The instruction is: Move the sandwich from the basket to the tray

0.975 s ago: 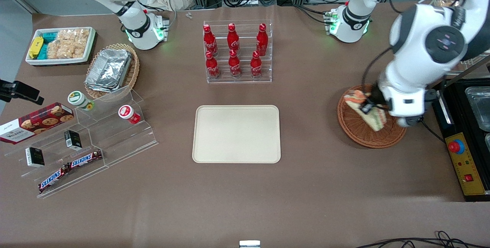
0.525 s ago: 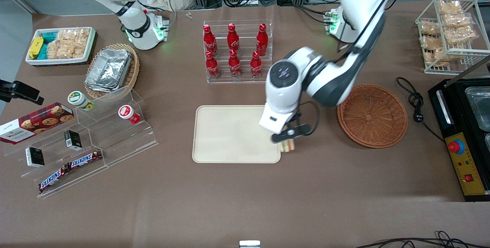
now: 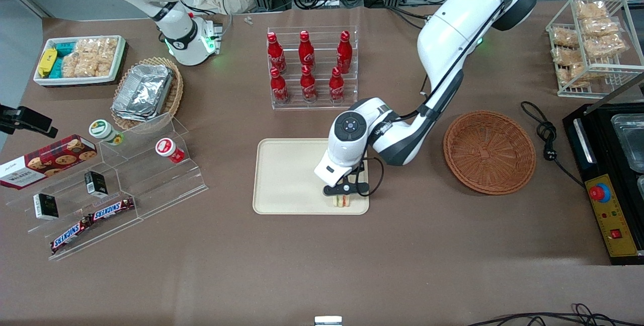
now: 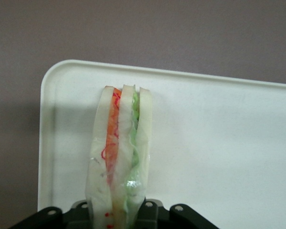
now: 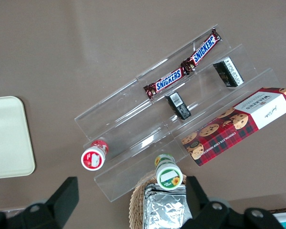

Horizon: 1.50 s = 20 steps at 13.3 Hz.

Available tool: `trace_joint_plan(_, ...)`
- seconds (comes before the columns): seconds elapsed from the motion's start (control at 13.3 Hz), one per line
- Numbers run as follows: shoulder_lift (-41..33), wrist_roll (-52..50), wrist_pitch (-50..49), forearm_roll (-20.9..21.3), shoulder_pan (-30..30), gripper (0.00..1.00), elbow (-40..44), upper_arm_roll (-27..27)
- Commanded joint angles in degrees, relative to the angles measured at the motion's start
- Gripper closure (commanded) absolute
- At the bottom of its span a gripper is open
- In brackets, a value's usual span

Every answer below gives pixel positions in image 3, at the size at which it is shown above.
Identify cream plastic serving tray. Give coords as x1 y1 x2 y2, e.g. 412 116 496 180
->
253 138 370 215

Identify stacked aluminium foil containers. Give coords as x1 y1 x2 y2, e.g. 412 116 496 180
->
111 64 175 122

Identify black yellow-panelled appliance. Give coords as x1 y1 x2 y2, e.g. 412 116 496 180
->
562 99 644 266

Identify red strawberry yogurt cup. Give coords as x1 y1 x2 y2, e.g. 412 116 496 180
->
154 137 186 165

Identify light wicker basket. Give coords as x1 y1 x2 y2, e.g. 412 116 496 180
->
111 56 184 131

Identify brown round wicker basket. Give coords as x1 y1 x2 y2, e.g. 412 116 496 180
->
443 110 537 196

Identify Snickers chocolate bar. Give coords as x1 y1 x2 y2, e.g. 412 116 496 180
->
90 197 136 222
50 217 95 255

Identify clear acrylic bottle rack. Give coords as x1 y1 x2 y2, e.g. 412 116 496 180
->
266 25 360 111

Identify black clamp mount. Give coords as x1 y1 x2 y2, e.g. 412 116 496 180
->
0 104 59 139

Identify red Coca-Cola bottle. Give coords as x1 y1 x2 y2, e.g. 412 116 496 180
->
298 30 316 69
336 30 353 74
266 31 287 74
299 64 318 103
329 66 346 104
270 67 290 104

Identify small black carton box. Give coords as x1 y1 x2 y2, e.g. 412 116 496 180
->
84 170 108 199
33 193 59 221

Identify red emergency stop button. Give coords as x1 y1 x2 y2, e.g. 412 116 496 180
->
589 183 611 203

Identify steel appliance pan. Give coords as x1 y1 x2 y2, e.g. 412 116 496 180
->
611 113 644 174

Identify black power cable with plug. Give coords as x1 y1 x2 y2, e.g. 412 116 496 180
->
520 100 587 189

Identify green sunflower yogurt cup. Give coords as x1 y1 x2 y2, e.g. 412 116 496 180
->
89 119 125 146

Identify white rectangular plastic bin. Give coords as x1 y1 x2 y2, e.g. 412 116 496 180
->
33 35 127 87

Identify clear acrylic stepped shelf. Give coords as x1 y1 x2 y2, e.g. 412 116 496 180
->
6 112 209 262

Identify yellow snack packet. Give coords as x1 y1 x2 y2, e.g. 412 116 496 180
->
37 48 58 78

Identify clear rice cracker packet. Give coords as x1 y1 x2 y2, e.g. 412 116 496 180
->
78 54 99 78
75 38 119 55
553 46 585 65
62 53 82 78
96 52 115 76
550 26 580 48
581 18 620 38
575 0 609 19
568 62 600 88
584 34 627 59

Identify white wire basket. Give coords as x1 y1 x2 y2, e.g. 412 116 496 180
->
545 0 644 99

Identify black floor cables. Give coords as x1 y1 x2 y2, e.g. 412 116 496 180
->
467 303 644 326

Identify red Walkers cookie box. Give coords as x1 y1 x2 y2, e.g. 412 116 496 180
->
0 134 98 191

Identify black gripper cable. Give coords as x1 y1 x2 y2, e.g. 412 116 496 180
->
360 157 385 197

